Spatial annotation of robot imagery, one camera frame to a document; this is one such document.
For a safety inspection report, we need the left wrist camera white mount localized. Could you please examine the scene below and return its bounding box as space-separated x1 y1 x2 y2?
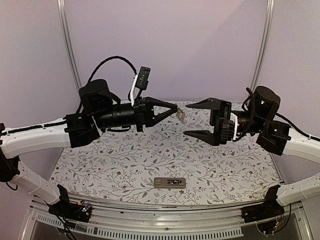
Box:
128 66 151 107

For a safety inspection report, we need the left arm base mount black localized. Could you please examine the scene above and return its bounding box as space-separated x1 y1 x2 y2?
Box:
48 184 92 223

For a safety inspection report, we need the grey battery compartment cover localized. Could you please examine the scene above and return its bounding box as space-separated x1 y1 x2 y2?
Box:
176 107 185 124

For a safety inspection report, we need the aluminium frame post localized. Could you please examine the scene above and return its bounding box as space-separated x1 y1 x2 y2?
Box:
250 0 275 90
56 0 82 90

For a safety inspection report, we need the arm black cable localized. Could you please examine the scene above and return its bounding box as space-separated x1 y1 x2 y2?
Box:
241 86 261 126
87 56 138 83

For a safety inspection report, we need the left aluminium frame post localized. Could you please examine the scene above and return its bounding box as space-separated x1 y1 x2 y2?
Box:
56 0 82 90

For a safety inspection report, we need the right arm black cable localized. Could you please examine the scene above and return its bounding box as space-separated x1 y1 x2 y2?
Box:
241 86 261 126

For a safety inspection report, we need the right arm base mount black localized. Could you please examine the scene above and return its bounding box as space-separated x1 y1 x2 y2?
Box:
241 185 285 235

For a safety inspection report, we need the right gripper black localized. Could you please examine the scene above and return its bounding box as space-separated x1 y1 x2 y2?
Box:
183 97 264 146

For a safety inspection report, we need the grey remote control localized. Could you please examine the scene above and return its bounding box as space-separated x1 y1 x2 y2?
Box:
153 177 186 189

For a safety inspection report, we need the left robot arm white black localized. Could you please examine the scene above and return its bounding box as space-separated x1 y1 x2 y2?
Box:
0 79 178 217

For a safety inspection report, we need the right aluminium frame post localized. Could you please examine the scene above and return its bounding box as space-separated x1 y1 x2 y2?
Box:
250 0 275 90

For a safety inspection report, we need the floral patterned table mat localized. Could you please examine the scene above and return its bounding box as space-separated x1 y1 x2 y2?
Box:
50 102 283 206

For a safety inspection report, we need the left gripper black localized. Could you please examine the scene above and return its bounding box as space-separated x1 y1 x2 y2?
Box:
94 96 178 132

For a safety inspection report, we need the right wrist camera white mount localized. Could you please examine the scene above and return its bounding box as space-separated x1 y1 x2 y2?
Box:
230 112 239 141

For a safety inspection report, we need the aluminium front rail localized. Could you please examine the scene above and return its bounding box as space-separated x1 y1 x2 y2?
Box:
21 194 315 240

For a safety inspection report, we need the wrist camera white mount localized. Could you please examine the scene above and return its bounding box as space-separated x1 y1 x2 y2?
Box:
230 112 239 141
128 66 151 107

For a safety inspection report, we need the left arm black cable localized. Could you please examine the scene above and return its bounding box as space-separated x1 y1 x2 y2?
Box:
87 56 138 83

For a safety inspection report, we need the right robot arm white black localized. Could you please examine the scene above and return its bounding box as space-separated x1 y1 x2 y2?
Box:
184 85 320 163

